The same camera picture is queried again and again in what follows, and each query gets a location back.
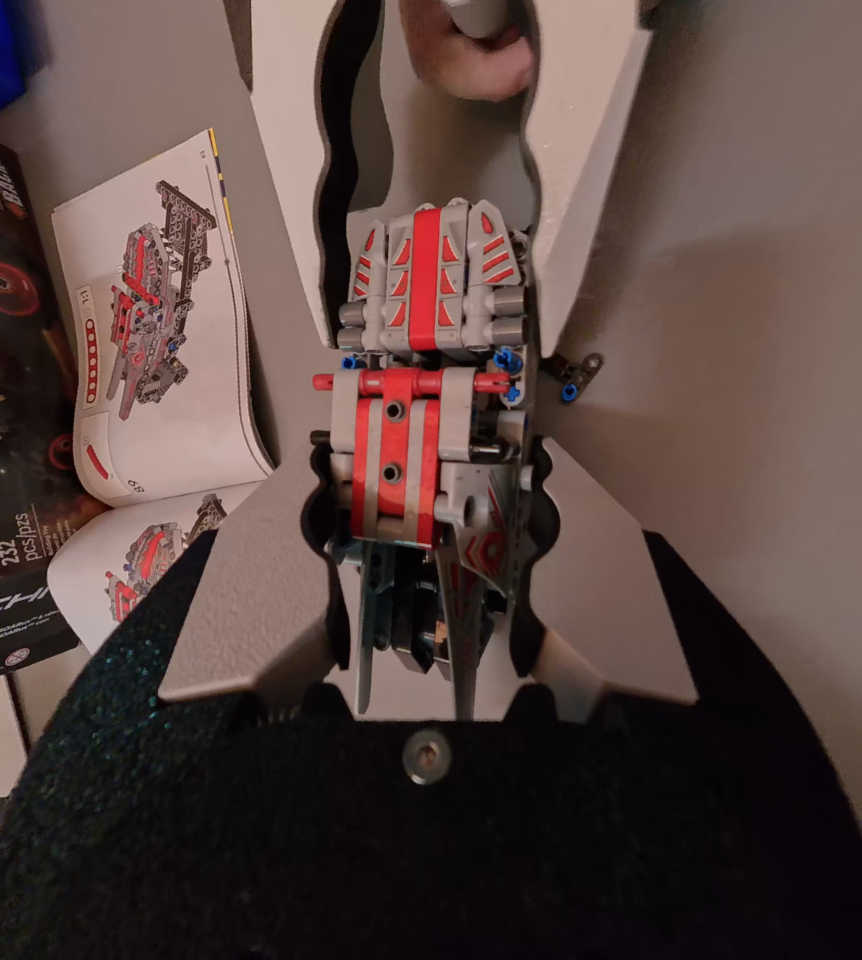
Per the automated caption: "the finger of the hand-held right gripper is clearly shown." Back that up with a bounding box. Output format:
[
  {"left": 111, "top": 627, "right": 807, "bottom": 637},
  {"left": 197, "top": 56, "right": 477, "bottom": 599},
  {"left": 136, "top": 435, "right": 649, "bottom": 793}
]
[
  {"left": 224, "top": 0, "right": 398, "bottom": 354},
  {"left": 517, "top": 0, "right": 657, "bottom": 360}
]

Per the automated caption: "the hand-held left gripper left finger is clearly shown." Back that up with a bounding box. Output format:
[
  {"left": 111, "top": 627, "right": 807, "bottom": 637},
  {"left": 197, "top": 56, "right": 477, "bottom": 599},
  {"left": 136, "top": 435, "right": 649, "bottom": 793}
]
[{"left": 157, "top": 438, "right": 353, "bottom": 706}]

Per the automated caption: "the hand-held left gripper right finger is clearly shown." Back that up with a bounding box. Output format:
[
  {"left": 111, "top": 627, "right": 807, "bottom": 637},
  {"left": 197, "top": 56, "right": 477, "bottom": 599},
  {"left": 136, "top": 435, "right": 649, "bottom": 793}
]
[{"left": 509, "top": 436, "right": 700, "bottom": 706}]

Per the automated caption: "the grey red toy brick truck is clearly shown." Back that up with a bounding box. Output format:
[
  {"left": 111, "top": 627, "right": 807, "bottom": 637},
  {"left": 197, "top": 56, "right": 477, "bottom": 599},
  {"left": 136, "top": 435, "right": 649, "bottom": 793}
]
[{"left": 311, "top": 198, "right": 545, "bottom": 714}]

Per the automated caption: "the black toy brick beam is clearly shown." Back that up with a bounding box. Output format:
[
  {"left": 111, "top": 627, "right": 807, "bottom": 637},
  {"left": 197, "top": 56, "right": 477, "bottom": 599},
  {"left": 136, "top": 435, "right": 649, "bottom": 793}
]
[{"left": 543, "top": 351, "right": 606, "bottom": 406}]

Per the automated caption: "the grey desk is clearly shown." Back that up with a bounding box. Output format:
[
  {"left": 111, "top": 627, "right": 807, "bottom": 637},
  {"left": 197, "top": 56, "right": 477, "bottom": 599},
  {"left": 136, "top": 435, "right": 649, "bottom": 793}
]
[{"left": 0, "top": 0, "right": 862, "bottom": 960}]

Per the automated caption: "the person's right hand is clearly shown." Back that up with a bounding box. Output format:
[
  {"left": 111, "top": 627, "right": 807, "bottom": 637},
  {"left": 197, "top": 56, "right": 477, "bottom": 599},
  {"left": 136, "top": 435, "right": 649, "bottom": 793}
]
[{"left": 399, "top": 0, "right": 539, "bottom": 102}]

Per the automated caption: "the open instruction booklet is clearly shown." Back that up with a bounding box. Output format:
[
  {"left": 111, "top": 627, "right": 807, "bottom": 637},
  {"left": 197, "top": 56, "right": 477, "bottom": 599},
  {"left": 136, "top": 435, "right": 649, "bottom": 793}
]
[{"left": 48, "top": 127, "right": 280, "bottom": 657}]

